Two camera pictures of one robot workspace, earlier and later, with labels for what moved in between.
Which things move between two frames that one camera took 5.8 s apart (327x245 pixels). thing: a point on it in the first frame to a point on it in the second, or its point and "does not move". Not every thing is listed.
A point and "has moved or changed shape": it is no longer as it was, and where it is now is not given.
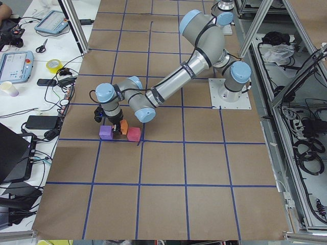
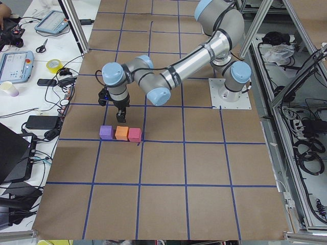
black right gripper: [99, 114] to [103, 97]
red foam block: [134, 134] does not move
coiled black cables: [308, 153] does not move
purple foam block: [106, 132] does not move
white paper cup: [7, 87] does not move
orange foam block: [123, 126] has moved or changed shape
